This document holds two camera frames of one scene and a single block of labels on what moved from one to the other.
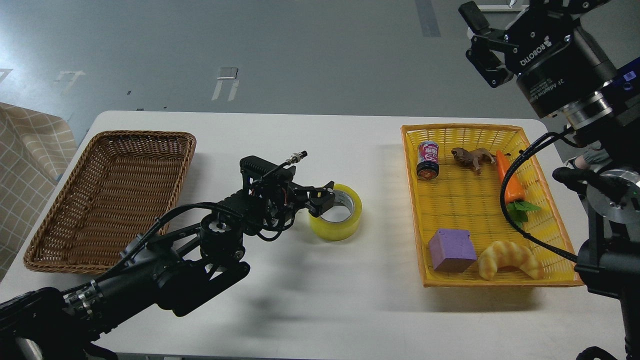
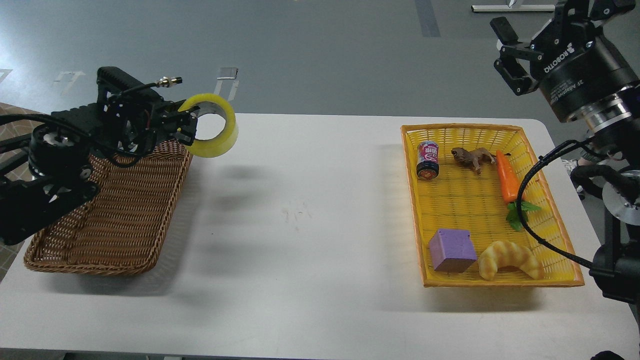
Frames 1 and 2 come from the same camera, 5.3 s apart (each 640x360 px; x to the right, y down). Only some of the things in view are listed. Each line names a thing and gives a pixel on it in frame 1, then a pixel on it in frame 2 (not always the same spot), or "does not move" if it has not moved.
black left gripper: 294,197 → 165,119
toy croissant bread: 501,254 does not move
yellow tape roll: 340,231 → 212,104
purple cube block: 452,250 does not move
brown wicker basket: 124,187 does not move
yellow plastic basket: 462,238 does not move
